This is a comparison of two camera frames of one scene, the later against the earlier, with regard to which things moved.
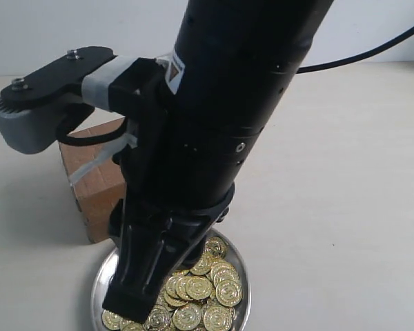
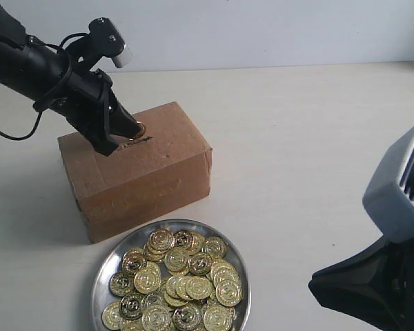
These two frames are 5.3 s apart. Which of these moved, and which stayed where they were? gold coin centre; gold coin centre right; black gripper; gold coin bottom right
Moved: black gripper
Stayed: gold coin centre; gold coin bottom right; gold coin centre right
